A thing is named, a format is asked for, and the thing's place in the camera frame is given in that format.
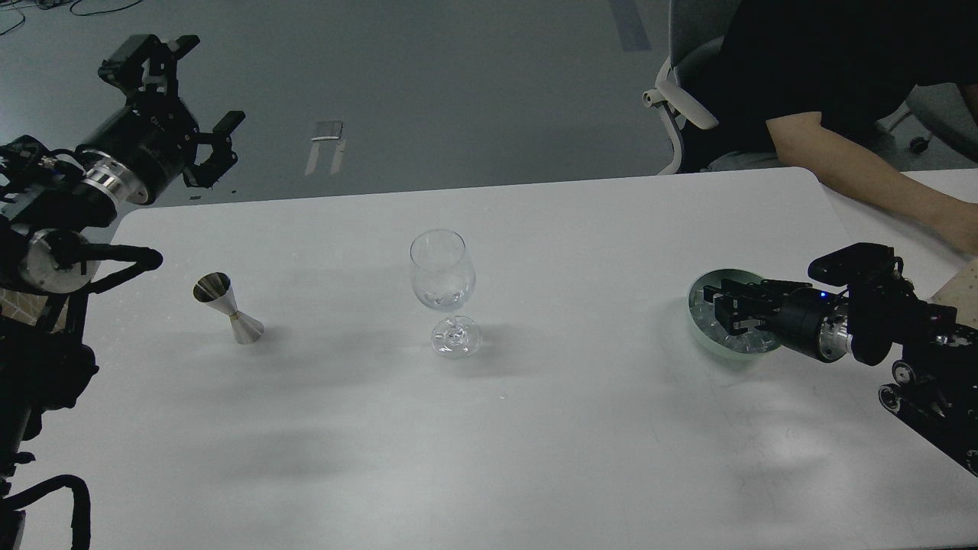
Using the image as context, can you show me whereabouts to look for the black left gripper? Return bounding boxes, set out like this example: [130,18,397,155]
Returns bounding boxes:
[76,34,247,208]

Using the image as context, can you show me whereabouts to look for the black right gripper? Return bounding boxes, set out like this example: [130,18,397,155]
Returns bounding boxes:
[703,279,851,363]

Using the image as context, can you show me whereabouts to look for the clear ice cubes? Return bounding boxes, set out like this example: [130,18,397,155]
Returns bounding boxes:
[688,302,780,356]

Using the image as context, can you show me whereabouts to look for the steel double jigger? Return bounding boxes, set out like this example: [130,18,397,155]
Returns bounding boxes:
[192,272,265,345]

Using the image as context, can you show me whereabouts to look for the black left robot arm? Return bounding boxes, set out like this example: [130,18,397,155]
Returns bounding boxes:
[1,34,245,549]

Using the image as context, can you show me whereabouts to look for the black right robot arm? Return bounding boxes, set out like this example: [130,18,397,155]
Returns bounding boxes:
[688,241,977,474]

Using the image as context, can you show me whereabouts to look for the clear wine glass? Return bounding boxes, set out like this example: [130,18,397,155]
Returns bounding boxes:
[410,228,481,359]

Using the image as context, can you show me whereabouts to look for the person's hand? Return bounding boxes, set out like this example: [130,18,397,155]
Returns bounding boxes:
[927,199,977,255]

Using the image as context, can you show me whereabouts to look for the green bowl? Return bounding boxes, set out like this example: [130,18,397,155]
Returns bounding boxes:
[688,269,782,361]

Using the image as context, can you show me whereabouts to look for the beige object at table edge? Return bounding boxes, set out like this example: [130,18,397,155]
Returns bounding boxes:
[929,260,977,328]

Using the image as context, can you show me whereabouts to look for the seated person in black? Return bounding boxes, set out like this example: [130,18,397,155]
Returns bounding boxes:
[682,1,977,231]

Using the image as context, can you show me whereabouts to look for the beige checkered cushion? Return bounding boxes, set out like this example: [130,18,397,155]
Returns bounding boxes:
[1,289,53,338]

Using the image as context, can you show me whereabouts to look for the grey office chair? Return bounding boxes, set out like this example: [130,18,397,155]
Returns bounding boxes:
[882,84,977,164]

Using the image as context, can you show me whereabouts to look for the white office chair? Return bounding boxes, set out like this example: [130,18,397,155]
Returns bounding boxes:
[643,1,740,176]

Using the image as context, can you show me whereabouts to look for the black floor cable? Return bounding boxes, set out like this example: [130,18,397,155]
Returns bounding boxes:
[0,0,146,35]

